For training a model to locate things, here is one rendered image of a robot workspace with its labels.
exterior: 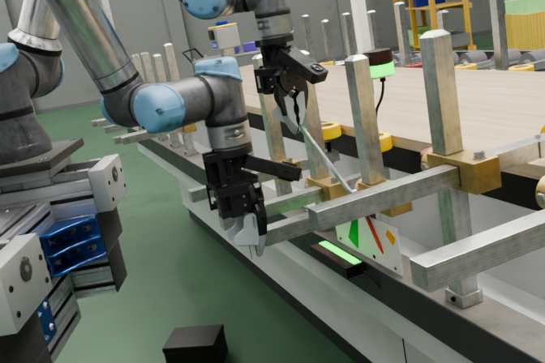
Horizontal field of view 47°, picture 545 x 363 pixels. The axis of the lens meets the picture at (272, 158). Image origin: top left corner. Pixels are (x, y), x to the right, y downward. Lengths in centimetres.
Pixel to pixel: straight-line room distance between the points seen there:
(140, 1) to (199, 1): 1146
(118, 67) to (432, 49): 51
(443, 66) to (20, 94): 83
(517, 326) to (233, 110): 57
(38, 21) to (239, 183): 61
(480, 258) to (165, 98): 52
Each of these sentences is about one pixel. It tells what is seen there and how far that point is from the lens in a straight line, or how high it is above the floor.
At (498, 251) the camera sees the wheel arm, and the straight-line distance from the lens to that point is 73.
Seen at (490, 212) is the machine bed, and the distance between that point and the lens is 135.
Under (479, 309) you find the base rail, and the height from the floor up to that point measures 70.
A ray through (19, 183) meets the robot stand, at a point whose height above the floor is 99.
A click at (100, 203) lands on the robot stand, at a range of 132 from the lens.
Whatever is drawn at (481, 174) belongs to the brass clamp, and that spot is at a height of 95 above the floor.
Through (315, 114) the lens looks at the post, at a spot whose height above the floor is 99.
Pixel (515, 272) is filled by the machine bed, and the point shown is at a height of 65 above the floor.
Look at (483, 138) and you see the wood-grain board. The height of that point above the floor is 90.
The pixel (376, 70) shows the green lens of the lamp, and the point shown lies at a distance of 123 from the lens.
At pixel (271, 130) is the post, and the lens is 169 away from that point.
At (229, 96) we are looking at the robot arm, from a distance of 104.
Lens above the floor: 125
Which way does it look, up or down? 14 degrees down
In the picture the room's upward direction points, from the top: 10 degrees counter-clockwise
